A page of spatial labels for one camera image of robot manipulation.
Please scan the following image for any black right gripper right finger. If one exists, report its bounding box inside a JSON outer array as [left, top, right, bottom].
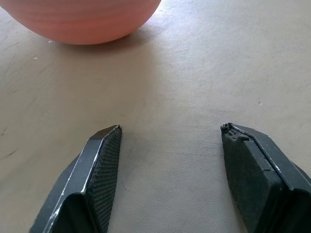
[[220, 122, 311, 233]]

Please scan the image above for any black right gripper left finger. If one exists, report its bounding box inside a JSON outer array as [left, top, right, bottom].
[[29, 124, 123, 233]]

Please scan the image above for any pink plastic bowl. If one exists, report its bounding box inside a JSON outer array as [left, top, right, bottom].
[[0, 0, 161, 46]]

